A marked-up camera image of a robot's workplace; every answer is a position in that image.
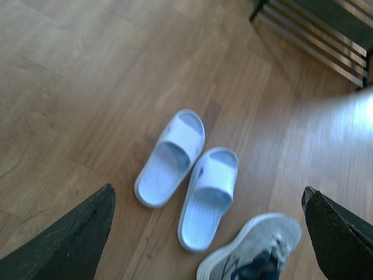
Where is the grey knit sneaker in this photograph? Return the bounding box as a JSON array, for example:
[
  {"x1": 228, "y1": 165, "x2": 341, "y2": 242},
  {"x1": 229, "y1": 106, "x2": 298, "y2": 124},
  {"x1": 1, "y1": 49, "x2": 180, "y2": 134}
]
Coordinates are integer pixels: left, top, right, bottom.
[{"x1": 196, "y1": 213, "x2": 302, "y2": 279}]

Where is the black metal shoe rack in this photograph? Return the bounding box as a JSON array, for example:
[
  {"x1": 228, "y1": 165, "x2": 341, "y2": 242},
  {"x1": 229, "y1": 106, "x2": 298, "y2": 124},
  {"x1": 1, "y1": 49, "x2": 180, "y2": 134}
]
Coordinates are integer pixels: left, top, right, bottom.
[{"x1": 248, "y1": 1, "x2": 372, "y2": 89}]

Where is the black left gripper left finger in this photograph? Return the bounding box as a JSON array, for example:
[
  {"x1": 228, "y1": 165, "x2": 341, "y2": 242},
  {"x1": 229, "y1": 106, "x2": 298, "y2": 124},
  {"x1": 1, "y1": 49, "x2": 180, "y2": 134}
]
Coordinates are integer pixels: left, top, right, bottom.
[{"x1": 1, "y1": 184, "x2": 116, "y2": 279}]

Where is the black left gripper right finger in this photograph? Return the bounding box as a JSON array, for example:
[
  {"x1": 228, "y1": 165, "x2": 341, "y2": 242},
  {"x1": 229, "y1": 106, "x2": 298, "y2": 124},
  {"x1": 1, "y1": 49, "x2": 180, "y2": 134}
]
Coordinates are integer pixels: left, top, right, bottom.
[{"x1": 301, "y1": 186, "x2": 372, "y2": 279}]

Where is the light blue slipper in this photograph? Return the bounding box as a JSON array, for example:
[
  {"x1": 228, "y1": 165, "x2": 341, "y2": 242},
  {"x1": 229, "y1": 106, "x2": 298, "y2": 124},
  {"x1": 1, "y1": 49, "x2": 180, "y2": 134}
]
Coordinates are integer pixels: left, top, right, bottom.
[
  {"x1": 177, "y1": 147, "x2": 238, "y2": 253},
  {"x1": 134, "y1": 109, "x2": 206, "y2": 208}
]

